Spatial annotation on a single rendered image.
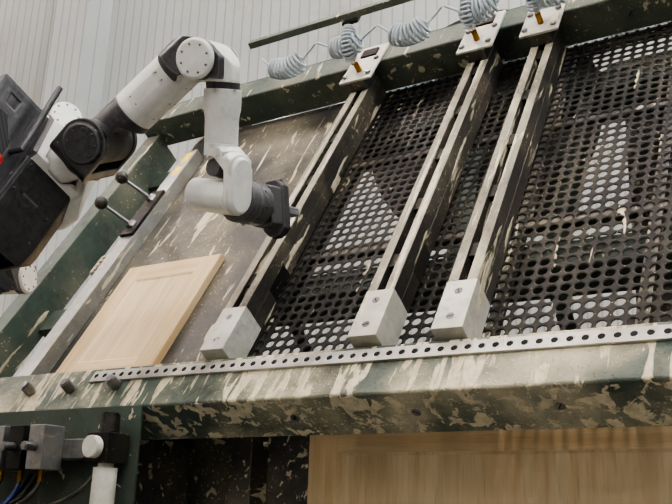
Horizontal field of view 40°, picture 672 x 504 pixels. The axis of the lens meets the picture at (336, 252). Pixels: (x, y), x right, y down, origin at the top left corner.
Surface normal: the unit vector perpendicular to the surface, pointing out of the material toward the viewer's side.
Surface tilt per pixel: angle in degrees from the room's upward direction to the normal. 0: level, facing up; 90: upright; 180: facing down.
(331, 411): 146
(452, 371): 56
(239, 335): 90
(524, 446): 90
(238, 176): 103
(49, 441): 90
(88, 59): 90
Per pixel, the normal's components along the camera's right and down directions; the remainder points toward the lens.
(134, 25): -0.44, -0.27
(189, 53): -0.29, 0.10
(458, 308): -0.42, -0.75
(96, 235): 0.85, -0.13
